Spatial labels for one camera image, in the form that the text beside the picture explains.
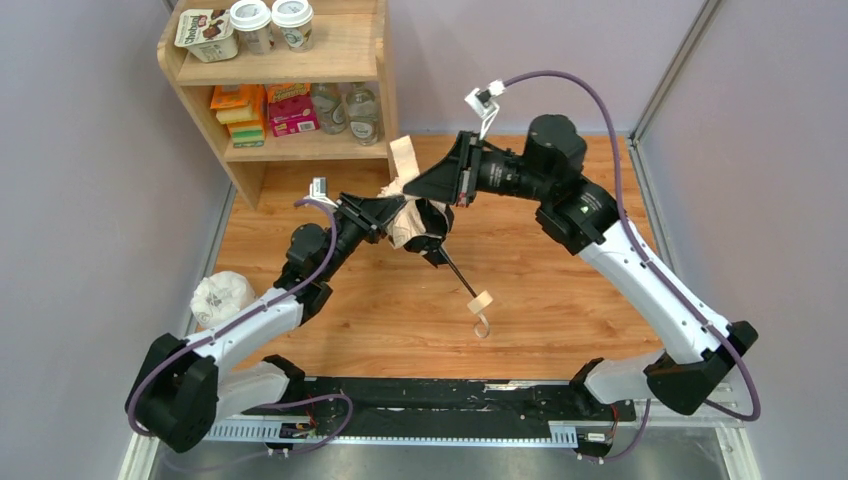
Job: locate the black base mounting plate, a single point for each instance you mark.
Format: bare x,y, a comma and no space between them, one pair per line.
449,408

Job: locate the clear glass bottle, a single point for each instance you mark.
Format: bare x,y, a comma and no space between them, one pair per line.
327,102
363,114

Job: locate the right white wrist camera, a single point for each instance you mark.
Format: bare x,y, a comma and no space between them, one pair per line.
484,104

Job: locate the right white lidded cup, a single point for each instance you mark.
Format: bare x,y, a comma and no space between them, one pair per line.
293,19

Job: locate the white crumpled plastic bag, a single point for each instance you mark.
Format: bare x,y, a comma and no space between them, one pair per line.
219,297

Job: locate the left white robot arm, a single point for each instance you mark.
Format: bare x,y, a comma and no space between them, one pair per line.
187,385

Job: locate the left white lidded cup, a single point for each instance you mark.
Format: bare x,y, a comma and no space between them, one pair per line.
252,19

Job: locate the orange sponge pack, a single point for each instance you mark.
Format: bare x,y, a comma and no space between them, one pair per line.
241,109

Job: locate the Chobani yogurt tub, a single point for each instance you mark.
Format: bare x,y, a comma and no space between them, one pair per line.
207,34

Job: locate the wooden shelf unit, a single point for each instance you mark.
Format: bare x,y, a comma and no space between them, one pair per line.
351,43

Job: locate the pink orange snack box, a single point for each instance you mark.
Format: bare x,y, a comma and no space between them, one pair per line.
290,110

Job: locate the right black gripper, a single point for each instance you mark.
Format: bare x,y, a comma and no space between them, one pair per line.
471,171

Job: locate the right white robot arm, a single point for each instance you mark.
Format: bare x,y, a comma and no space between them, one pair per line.
700,346

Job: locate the aluminium frame rail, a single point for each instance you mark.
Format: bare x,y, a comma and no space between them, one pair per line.
278,433

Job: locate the beige folding umbrella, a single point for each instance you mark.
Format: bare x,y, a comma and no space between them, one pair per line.
421,226

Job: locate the right clear glass bottle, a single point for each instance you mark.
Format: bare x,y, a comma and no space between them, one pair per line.
363,114

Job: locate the white lidded cup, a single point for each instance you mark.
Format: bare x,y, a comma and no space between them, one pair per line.
293,19
252,19

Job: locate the left clear glass bottle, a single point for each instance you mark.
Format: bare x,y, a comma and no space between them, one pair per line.
327,102

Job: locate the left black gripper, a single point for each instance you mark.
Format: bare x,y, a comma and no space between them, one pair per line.
361,218

